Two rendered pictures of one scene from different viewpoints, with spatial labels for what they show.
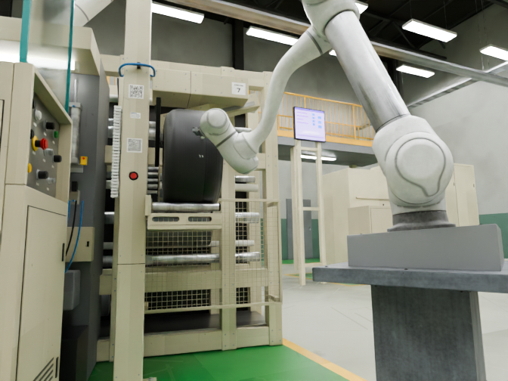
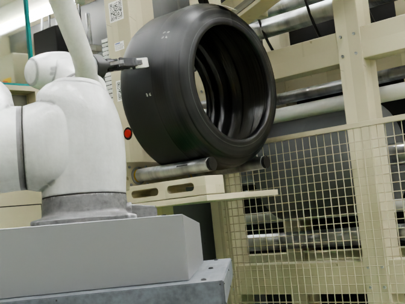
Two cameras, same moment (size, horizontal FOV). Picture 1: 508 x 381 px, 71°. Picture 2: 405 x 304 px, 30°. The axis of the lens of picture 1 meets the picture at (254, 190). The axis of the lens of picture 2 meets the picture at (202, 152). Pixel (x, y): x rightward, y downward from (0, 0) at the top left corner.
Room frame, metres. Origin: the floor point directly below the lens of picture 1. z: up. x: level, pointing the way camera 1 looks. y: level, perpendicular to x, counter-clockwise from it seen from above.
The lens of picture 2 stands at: (0.54, -1.80, 0.75)
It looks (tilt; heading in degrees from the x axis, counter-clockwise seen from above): 5 degrees up; 57
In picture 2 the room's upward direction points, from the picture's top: 6 degrees counter-clockwise
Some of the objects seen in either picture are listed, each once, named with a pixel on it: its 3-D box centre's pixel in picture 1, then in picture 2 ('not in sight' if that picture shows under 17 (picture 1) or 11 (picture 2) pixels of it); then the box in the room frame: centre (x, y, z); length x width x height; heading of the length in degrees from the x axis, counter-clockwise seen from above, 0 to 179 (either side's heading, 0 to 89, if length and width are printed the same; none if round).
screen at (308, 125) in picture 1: (309, 125); not in sight; (5.74, -0.94, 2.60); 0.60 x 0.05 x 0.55; 114
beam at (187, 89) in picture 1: (199, 91); not in sight; (2.25, 0.35, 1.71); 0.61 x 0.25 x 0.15; 106
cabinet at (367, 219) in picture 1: (379, 243); not in sight; (6.27, -2.18, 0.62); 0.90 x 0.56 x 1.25; 114
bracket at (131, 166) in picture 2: (149, 209); (164, 174); (1.88, 0.56, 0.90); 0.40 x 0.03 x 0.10; 16
